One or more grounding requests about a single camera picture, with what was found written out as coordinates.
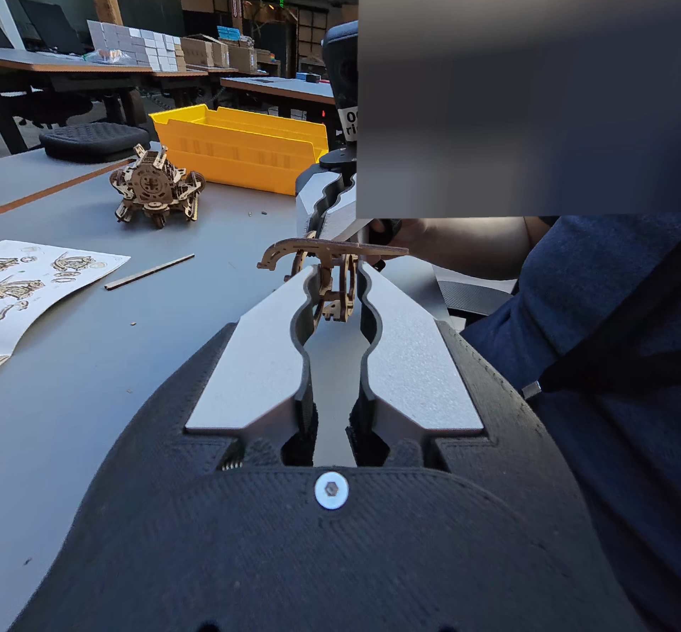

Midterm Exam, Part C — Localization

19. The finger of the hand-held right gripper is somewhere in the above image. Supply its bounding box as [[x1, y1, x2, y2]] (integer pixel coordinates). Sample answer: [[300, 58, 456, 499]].
[[295, 169, 345, 240], [319, 175, 371, 243]]

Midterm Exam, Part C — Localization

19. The curved wooden model part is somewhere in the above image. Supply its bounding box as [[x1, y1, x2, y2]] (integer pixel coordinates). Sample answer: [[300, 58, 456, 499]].
[[257, 237, 409, 324]]

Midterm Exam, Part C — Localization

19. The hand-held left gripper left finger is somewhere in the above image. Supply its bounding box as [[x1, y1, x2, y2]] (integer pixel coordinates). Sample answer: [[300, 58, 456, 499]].
[[184, 264, 321, 454]]

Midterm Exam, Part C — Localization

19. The printed instruction sheet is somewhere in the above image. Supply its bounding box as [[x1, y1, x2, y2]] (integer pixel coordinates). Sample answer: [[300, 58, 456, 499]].
[[0, 240, 131, 367]]

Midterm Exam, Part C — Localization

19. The black padded cushion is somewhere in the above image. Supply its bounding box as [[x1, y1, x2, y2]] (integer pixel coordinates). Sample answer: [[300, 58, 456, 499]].
[[39, 122, 151, 163]]

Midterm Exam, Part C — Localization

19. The yellow plastic bin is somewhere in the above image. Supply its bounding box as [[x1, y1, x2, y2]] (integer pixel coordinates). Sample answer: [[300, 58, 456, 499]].
[[149, 104, 329, 197]]

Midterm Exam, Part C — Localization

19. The person's right hand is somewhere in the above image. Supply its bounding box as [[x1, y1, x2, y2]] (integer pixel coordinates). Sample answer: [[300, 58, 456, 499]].
[[369, 219, 453, 271]]

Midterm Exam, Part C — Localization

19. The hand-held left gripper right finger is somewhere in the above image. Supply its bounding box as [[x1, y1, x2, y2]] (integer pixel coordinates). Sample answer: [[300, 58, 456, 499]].
[[348, 261, 486, 454]]

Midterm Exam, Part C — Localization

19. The large cardboard box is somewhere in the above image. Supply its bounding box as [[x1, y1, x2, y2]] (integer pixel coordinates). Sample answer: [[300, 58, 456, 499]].
[[181, 35, 230, 68]]

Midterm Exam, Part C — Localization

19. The thin wooden stick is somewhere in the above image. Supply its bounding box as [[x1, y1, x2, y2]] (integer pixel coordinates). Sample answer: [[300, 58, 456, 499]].
[[104, 255, 195, 291]]

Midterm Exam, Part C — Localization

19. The long wood-edged desk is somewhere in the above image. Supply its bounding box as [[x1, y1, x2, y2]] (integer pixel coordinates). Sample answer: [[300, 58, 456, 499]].
[[0, 49, 208, 154]]

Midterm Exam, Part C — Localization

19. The stack of white boxes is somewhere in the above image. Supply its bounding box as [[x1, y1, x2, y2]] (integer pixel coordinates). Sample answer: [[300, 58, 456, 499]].
[[87, 21, 182, 72]]

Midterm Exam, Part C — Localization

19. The person's right forearm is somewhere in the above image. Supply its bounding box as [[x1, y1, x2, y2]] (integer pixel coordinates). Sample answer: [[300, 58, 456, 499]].
[[452, 216, 557, 280]]

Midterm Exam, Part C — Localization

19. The assembled round wooden model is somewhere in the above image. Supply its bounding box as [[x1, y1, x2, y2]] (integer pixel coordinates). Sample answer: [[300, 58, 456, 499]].
[[109, 144, 206, 230]]

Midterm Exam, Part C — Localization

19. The short grey desk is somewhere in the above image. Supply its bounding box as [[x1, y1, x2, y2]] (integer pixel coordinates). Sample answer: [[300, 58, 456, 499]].
[[220, 76, 335, 118]]

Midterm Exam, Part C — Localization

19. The black office chair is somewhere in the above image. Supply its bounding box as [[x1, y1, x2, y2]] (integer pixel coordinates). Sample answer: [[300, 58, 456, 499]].
[[11, 90, 94, 130]]

